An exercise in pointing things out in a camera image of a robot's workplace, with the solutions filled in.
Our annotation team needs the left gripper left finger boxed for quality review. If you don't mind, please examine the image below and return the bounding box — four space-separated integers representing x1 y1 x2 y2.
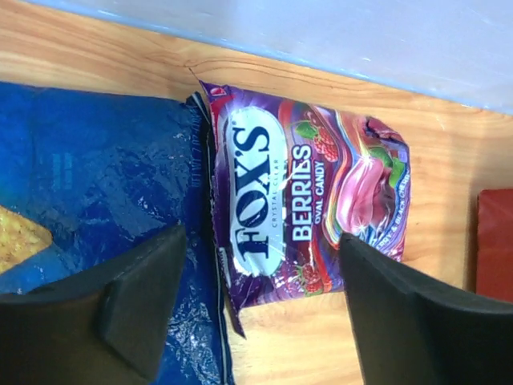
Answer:
1 225 187 384

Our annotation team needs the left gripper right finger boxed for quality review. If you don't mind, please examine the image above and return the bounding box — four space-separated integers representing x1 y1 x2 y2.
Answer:
339 233 512 384

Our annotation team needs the red brown paper bag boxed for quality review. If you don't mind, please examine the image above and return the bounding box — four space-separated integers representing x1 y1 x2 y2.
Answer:
476 188 512 302

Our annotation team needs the blue Doritos chip bag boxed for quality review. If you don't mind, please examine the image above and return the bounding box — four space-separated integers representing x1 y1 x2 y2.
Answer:
1 83 234 384

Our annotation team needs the purple snack packet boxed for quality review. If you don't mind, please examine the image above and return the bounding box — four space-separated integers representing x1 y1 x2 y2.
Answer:
202 83 410 315

